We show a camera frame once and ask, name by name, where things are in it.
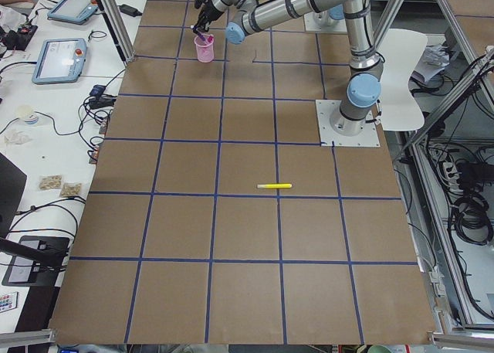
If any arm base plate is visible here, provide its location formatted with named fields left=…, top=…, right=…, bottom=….
left=316, top=100, right=381, bottom=148
left=303, top=12, right=347, bottom=34

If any white chair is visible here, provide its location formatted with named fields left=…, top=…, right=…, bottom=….
left=378, top=29, right=427, bottom=131

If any paper cup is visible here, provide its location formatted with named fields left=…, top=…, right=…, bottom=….
left=16, top=104, right=39, bottom=125

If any yellow pen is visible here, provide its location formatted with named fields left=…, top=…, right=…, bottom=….
left=256, top=183, right=293, bottom=189

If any near teach pendant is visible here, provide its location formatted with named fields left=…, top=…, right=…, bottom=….
left=32, top=38, right=87, bottom=85

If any purple pen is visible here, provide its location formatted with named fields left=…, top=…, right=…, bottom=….
left=191, top=25, right=208, bottom=45

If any black stand base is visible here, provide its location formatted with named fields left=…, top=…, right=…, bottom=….
left=1, top=236, right=69, bottom=287

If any far teach pendant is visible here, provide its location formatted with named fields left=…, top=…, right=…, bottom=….
left=47, top=0, right=98, bottom=25

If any pink mesh cup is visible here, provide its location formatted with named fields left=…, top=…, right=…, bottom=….
left=194, top=36, right=215, bottom=63

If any teach pendant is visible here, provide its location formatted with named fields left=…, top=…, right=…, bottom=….
left=32, top=38, right=87, bottom=85
left=47, top=0, right=98, bottom=25

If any remote control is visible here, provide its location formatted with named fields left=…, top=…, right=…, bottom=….
left=0, top=291, right=19, bottom=313

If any black power adapter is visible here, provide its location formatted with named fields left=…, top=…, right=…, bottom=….
left=118, top=4, right=142, bottom=17

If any snack bag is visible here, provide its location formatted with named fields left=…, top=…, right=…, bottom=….
left=38, top=175, right=63, bottom=191
left=59, top=182, right=83, bottom=198

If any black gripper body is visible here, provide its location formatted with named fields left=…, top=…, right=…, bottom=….
left=194, top=0, right=223, bottom=25

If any aluminium frame post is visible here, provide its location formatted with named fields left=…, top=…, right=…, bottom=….
left=96, top=0, right=135, bottom=63

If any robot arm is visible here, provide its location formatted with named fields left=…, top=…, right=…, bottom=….
left=314, top=4, right=344, bottom=29
left=192, top=0, right=384, bottom=137

